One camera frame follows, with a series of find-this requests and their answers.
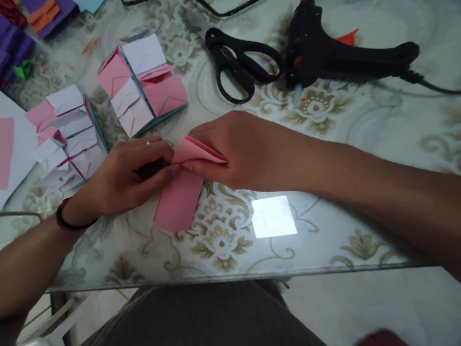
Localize person's left hand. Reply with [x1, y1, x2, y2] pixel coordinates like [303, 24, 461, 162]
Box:
[62, 127, 187, 233]

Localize person's right hand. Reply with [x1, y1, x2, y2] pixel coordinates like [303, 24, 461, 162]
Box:
[182, 106, 274, 192]

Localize person's left thumb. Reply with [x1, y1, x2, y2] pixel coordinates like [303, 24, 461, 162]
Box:
[135, 160, 184, 185]

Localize person's left fingers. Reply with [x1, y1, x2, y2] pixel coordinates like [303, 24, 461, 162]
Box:
[128, 133, 177, 165]

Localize person's right fingers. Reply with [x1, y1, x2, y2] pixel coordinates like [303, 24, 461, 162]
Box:
[184, 114, 234, 168]

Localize pink paper strip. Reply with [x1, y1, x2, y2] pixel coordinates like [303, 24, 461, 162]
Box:
[152, 133, 232, 237]

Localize pink and white paper box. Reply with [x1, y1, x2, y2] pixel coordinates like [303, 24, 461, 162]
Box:
[91, 23, 196, 145]
[17, 80, 116, 207]

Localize small orange paper sliver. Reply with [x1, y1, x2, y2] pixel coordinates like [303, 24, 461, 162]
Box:
[82, 35, 102, 55]

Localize black glue gun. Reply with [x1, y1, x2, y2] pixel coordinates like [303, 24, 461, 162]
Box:
[281, 0, 425, 117]

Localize green folded paper piece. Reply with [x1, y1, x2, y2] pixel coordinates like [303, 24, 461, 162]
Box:
[11, 58, 36, 81]

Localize white paper sheet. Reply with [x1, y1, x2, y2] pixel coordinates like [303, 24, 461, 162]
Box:
[0, 75, 57, 222]

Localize person's legs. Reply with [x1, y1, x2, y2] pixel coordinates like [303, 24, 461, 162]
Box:
[75, 263, 371, 346]

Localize orange paper scrap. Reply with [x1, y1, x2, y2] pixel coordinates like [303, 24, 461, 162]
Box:
[333, 26, 360, 48]

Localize floral tablecloth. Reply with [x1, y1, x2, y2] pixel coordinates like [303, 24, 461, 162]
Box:
[0, 0, 461, 333]

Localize stack of purple paper boxes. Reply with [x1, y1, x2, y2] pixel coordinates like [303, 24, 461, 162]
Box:
[0, 9, 39, 90]

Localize red paper flower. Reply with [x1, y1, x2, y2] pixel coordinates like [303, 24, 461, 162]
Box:
[0, 0, 30, 30]

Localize black handled scissors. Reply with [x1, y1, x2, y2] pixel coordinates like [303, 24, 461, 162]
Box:
[172, 6, 289, 108]

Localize black glue gun cable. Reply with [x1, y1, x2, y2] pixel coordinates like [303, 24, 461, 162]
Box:
[401, 65, 461, 97]

